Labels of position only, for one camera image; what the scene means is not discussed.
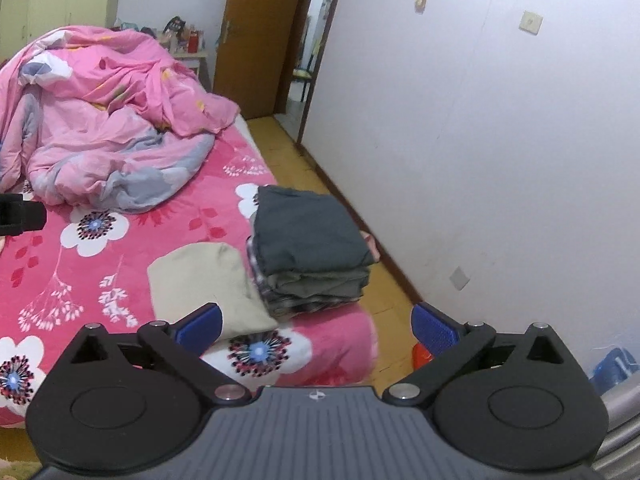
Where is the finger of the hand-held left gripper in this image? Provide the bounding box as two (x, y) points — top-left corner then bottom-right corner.
(0, 192), (47, 237)

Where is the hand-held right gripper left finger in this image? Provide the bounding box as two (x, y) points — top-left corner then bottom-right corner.
(55, 302), (253, 406)

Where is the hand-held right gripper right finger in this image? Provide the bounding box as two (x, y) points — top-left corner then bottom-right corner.
(382, 302), (581, 406)

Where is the cream jacket with black trim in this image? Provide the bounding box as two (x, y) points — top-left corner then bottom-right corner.
(146, 241), (279, 343)

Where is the stack of folded clothes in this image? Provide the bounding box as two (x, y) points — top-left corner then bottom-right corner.
(246, 185), (377, 320)

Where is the orange object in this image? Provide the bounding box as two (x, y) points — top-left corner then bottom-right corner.
(411, 342), (435, 372)

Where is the pink floral bedsheet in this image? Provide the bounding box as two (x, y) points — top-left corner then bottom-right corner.
(0, 112), (378, 428)

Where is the pink floral duvet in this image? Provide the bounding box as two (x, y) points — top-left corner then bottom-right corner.
(0, 25), (241, 213)

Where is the blue bag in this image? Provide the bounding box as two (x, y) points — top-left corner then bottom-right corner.
(586, 347), (638, 396)

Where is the white side table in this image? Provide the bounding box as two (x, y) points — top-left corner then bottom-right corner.
(155, 47), (211, 88)

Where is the chair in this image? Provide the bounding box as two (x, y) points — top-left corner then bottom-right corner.
(291, 37), (321, 106)

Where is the wooden cabinet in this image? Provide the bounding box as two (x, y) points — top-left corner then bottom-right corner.
(214, 0), (323, 122)

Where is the grey metal rail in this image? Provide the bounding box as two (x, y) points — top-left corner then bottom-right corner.
(597, 387), (640, 480)

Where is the wall switch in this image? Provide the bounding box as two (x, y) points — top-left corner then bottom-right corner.
(519, 10), (544, 36)

